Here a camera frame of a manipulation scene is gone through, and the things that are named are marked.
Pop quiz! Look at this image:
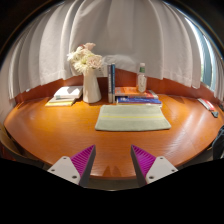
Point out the orange flat book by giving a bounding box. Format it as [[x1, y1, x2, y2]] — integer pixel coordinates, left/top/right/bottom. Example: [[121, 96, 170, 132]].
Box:
[[114, 86, 159, 100]]

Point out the white curtain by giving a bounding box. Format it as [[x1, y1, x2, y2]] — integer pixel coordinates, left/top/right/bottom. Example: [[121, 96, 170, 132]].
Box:
[[0, 0, 224, 111]]

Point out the white flat book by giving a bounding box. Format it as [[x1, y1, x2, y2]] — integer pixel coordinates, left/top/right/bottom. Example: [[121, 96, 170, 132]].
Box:
[[53, 85, 84, 100]]

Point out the red and white flat packet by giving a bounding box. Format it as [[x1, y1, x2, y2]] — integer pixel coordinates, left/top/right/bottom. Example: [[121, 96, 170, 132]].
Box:
[[197, 97, 216, 112]]

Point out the black chair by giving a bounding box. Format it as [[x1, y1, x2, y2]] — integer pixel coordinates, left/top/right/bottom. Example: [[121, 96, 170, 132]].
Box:
[[211, 125, 224, 160]]

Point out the window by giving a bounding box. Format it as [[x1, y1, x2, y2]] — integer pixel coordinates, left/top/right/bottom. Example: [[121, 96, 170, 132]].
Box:
[[196, 26, 218, 91]]

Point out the wooden chair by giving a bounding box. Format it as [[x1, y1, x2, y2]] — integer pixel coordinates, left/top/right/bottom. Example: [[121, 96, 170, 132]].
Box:
[[0, 123, 44, 168]]

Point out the yellow flat book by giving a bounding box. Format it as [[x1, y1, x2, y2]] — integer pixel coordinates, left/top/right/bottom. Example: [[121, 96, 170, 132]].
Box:
[[44, 96, 77, 108]]

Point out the blue standing book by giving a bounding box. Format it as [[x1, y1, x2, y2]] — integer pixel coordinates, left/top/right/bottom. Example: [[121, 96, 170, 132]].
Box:
[[111, 62, 116, 104]]

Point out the light green towel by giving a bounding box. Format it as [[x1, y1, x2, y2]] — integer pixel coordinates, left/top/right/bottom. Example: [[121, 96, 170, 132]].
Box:
[[94, 104, 172, 132]]

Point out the white and pink flower bouquet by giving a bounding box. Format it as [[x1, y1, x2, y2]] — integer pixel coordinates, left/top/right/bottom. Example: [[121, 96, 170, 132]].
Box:
[[66, 42, 104, 75]]

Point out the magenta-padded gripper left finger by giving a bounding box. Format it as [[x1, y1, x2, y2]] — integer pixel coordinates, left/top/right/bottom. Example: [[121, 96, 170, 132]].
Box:
[[47, 144, 97, 188]]

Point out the blue flat book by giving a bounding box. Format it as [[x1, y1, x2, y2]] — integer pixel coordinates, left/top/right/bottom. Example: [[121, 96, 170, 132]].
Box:
[[116, 96, 163, 108]]

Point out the white ceramic vase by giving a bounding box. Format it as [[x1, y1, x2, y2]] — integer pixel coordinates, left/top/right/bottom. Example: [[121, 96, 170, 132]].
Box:
[[82, 68, 102, 104]]

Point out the clear plastic bottle, green label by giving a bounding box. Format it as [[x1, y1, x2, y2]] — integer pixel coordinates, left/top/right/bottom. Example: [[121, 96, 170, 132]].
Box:
[[136, 62, 148, 94]]

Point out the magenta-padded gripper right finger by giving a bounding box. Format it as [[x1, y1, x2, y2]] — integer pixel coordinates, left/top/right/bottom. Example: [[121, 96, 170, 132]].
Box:
[[130, 144, 179, 188]]

